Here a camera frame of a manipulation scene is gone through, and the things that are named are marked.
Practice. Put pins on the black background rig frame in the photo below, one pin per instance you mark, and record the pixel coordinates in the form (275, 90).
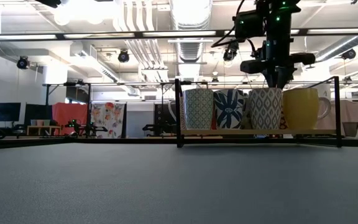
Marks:
(89, 93)

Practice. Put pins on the small wooden background shelf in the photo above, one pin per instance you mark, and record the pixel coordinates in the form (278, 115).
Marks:
(43, 128)

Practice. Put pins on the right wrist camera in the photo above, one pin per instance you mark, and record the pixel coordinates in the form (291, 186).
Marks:
(249, 25)

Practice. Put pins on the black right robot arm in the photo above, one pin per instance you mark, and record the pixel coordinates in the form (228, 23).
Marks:
(278, 28)

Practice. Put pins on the wooden board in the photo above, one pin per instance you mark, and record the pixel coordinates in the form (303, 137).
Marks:
(244, 132)

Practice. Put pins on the dark computer monitor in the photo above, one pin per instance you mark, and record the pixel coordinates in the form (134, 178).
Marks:
(6, 112)
(37, 113)

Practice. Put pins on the orange cloth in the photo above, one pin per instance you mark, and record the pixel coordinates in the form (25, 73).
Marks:
(68, 113)

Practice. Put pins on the floral print cloth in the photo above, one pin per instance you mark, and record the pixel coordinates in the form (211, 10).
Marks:
(108, 119)

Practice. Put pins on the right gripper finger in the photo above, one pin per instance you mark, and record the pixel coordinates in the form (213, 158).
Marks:
(284, 80)
(273, 81)

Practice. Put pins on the black ceiling spotlight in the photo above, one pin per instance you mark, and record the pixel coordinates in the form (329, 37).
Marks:
(22, 63)
(349, 54)
(123, 56)
(230, 53)

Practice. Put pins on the teal geometric pattern mug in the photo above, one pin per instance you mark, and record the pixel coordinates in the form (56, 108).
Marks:
(197, 109)

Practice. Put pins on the grey diamond pattern mug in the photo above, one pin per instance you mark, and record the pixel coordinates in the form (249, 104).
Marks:
(265, 109)

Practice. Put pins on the red mug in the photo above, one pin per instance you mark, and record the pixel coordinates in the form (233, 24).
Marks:
(212, 123)

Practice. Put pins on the pink patterned mug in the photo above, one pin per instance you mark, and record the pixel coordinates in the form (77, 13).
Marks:
(182, 121)

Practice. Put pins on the beige background cloth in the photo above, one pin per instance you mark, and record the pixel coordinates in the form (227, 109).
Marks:
(350, 112)

